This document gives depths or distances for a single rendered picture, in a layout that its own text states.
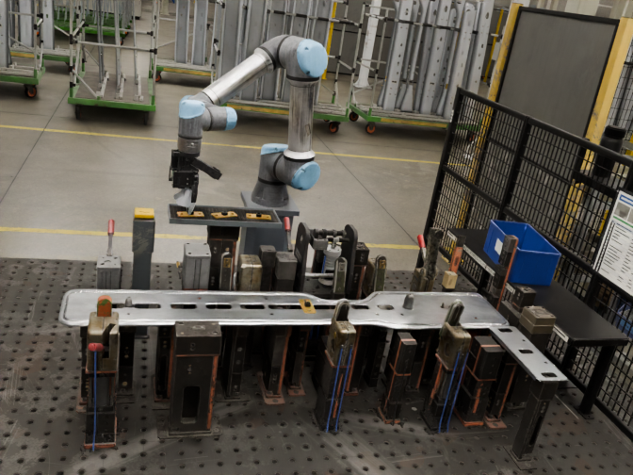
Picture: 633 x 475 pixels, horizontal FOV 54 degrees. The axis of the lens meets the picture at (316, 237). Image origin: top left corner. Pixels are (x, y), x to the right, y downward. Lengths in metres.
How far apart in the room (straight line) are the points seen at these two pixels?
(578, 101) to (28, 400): 3.29
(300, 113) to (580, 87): 2.23
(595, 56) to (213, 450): 3.09
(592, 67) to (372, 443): 2.75
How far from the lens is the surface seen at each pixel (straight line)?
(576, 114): 4.08
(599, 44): 4.04
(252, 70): 2.23
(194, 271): 1.97
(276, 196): 2.43
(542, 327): 2.14
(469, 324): 2.07
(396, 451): 1.95
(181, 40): 11.39
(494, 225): 2.56
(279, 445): 1.88
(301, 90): 2.22
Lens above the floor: 1.92
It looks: 22 degrees down
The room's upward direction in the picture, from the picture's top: 9 degrees clockwise
